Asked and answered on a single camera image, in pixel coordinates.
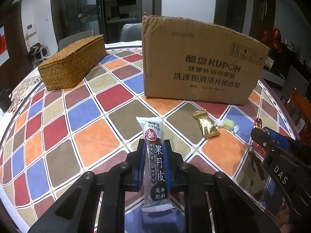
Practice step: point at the colourful diamond pattern tablecloth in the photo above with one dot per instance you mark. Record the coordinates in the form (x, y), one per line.
(56, 136)

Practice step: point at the grey dining chair left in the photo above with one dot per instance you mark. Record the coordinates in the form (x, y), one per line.
(73, 38)

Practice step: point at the red foil balloon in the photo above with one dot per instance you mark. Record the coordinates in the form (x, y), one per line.
(272, 39)

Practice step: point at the dark fruit leather bar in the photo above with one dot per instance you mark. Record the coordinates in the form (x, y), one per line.
(156, 194)

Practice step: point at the gold candy packet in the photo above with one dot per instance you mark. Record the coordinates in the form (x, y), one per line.
(206, 124)

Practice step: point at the brown twisted candy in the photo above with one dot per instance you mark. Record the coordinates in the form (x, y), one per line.
(258, 123)

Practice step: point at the grey dining chair right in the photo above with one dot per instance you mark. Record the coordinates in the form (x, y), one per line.
(131, 32)

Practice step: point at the white shoe rack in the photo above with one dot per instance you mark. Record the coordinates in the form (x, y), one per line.
(38, 53)

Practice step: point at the red wooden chair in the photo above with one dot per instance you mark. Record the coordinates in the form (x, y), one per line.
(300, 106)

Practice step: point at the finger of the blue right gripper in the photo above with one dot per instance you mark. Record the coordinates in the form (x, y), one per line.
(280, 139)

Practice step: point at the grey chair at right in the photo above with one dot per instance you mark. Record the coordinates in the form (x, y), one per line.
(293, 80)

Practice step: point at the red fu door poster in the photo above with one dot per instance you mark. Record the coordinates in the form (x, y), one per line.
(4, 55)

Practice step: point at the pale green candy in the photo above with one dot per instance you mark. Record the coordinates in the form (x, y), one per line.
(227, 124)

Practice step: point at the brown cardboard box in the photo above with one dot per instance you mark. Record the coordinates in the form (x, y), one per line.
(192, 60)

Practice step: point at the woven wicker basket box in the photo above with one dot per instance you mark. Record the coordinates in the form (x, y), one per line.
(67, 67)

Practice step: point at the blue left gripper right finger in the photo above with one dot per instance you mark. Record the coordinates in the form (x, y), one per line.
(167, 155)

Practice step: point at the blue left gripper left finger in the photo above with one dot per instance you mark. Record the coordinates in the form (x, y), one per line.
(141, 150)

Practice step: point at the grey dining chair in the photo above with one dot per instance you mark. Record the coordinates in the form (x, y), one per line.
(73, 38)
(131, 32)

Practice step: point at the floral placemat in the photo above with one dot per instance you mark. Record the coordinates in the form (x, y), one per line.
(21, 92)

